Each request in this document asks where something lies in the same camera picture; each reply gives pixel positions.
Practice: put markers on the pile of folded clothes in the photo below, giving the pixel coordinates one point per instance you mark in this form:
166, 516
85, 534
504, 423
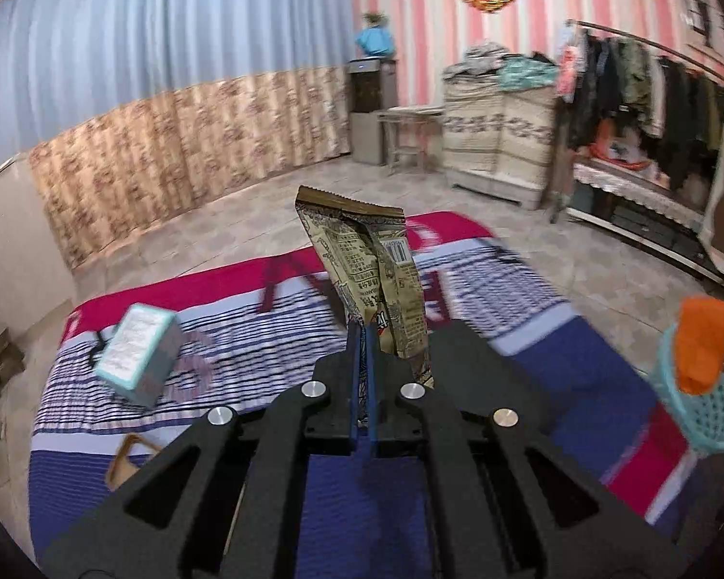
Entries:
512, 72

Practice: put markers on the light blue laundry basket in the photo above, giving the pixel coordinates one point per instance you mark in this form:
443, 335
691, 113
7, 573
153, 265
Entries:
700, 417

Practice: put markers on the clothes rack with garments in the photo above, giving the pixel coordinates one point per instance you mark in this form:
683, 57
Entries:
639, 121

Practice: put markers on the black flat case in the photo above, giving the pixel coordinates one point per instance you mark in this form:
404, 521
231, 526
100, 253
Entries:
479, 380

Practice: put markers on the small metal stool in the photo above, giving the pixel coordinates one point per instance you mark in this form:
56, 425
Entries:
407, 133

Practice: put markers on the low shelf with lace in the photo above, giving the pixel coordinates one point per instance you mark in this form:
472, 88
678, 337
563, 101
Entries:
624, 203

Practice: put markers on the patterned snack wrapper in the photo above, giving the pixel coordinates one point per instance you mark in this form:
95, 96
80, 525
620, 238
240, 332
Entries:
365, 251

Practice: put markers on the striped blue red bedspread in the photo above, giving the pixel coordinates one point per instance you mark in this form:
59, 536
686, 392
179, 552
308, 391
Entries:
255, 329

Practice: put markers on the grey water dispenser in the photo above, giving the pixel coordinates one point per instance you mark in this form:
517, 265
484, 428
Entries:
372, 89

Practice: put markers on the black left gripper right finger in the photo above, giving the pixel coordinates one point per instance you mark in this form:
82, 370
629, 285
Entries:
500, 499

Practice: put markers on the teal white tissue box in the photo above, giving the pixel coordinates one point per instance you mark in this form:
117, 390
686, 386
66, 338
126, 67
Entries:
141, 354

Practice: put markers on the beige side cabinet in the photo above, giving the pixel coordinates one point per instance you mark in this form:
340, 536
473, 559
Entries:
34, 277

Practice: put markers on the blue vase with plant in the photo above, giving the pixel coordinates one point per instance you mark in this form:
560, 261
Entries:
376, 39

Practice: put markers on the orange plastic bag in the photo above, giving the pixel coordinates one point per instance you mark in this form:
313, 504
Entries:
698, 345

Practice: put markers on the brown cardboard piece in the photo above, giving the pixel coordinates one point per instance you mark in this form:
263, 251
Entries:
122, 466

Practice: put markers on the blue and floral curtain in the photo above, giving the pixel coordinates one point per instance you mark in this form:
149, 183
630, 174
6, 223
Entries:
132, 112

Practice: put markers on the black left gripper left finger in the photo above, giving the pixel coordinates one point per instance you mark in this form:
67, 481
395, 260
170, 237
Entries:
225, 498

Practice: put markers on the cabinet with patterned cover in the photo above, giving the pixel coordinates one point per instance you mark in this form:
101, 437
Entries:
496, 142

